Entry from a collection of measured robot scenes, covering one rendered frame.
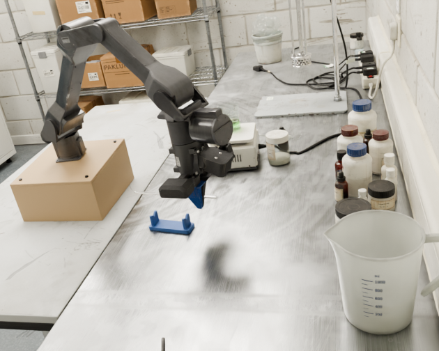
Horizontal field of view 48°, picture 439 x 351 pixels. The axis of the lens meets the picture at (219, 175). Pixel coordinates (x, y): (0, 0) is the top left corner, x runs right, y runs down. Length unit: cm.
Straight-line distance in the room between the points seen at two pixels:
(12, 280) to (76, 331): 25
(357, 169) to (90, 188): 60
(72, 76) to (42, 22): 280
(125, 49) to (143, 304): 47
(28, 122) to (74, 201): 352
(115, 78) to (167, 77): 276
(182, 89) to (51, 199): 48
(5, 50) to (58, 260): 356
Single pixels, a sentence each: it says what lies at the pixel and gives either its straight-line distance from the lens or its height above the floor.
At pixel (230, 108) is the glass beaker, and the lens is 129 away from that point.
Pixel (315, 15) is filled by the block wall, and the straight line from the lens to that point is 370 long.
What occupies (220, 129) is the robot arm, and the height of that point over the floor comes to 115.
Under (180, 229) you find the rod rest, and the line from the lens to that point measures 108.
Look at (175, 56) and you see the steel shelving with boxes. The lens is 358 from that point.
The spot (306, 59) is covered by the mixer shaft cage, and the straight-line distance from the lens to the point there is 165.
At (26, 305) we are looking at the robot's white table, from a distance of 102.
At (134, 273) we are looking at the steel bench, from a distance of 100.
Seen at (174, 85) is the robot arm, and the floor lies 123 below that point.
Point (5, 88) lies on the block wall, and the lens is 469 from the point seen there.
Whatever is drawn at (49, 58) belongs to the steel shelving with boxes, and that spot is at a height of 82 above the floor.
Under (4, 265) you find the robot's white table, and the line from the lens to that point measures 117.
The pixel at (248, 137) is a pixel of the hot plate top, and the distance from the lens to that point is 127.
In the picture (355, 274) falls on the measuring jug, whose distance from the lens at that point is 74.
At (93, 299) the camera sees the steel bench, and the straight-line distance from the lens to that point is 97.
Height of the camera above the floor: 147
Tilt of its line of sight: 26 degrees down
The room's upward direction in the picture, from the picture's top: 9 degrees counter-clockwise
